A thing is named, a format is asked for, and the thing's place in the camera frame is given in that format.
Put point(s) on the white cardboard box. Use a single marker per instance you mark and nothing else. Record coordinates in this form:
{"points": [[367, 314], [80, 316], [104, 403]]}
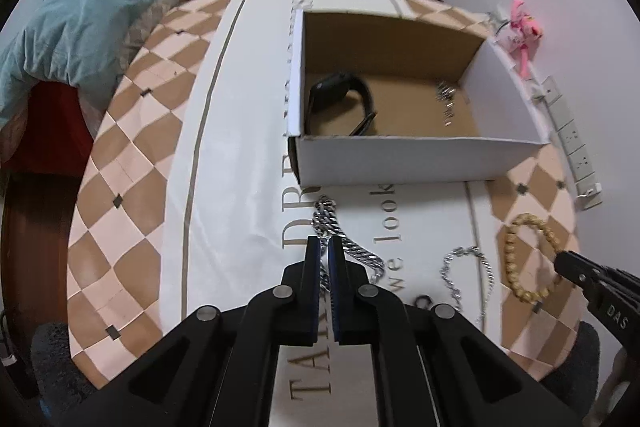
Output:
{"points": [[400, 159]]}

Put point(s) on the grey fuzzy stool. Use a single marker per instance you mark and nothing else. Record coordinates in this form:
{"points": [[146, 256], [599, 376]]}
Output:
{"points": [[55, 367], [575, 367]]}

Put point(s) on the white power strip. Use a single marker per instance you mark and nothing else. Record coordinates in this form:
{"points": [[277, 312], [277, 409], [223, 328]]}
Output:
{"points": [[575, 147]]}

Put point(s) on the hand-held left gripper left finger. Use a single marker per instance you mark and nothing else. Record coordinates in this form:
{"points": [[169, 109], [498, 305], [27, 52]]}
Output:
{"points": [[314, 287]]}

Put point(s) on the red cloth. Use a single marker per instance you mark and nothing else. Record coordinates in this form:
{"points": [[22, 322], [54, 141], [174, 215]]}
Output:
{"points": [[45, 127]]}

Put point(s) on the pink plush toy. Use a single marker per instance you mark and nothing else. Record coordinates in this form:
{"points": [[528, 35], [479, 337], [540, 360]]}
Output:
{"points": [[526, 29]]}

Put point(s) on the black wristband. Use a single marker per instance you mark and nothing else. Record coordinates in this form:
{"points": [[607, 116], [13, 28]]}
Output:
{"points": [[330, 87]]}

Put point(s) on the white printed cloth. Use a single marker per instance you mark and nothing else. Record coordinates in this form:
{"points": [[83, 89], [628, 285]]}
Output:
{"points": [[235, 157]]}

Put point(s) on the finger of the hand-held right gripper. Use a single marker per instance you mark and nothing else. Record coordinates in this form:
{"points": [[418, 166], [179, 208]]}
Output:
{"points": [[607, 292]]}

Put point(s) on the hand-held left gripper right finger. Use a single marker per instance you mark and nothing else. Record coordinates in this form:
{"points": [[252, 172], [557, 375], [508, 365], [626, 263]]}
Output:
{"points": [[336, 287]]}

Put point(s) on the checkered tablecloth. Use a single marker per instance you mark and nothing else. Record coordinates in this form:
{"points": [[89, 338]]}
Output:
{"points": [[135, 147]]}

